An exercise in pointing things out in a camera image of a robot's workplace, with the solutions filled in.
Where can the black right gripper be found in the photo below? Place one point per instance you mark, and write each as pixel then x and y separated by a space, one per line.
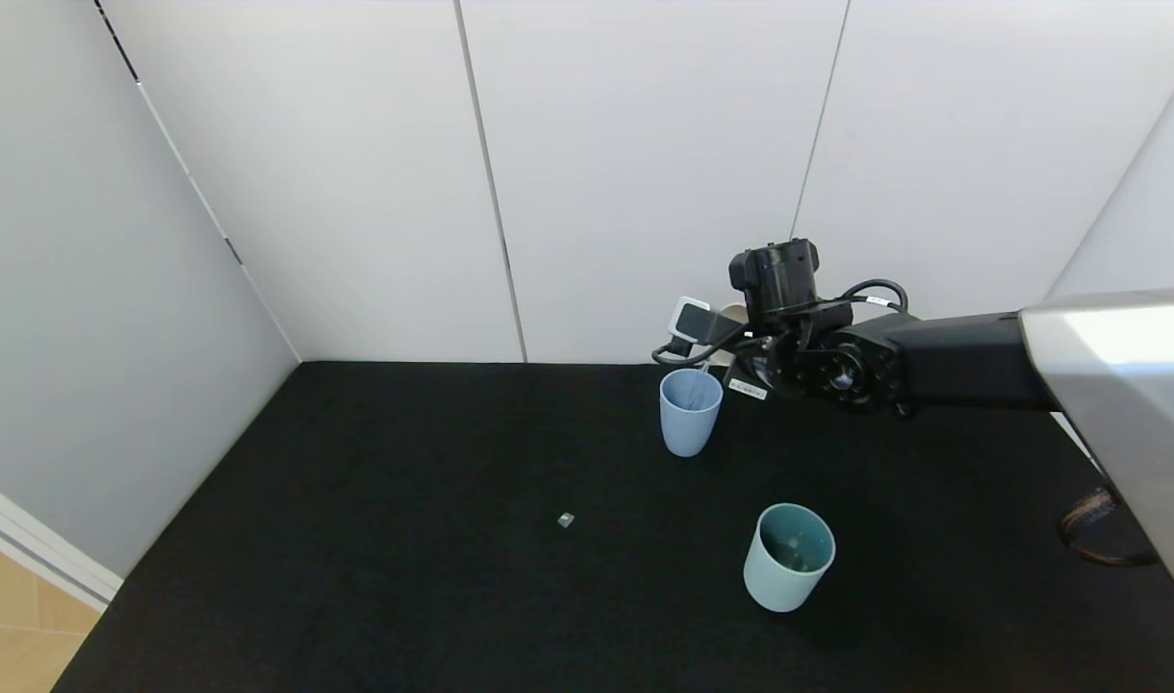
pixel 747 387

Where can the cream pink plastic cup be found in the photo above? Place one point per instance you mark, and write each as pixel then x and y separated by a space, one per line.
pixel 734 313

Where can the periwinkle blue plastic cup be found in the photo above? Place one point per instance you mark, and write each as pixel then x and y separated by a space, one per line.
pixel 688 423

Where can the light teal plastic cup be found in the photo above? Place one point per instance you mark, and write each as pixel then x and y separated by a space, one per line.
pixel 775 582

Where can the white baseboard strip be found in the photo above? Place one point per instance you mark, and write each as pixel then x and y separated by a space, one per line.
pixel 38 558

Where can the white black wrist camera box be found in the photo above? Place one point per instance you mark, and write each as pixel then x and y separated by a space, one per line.
pixel 688 318

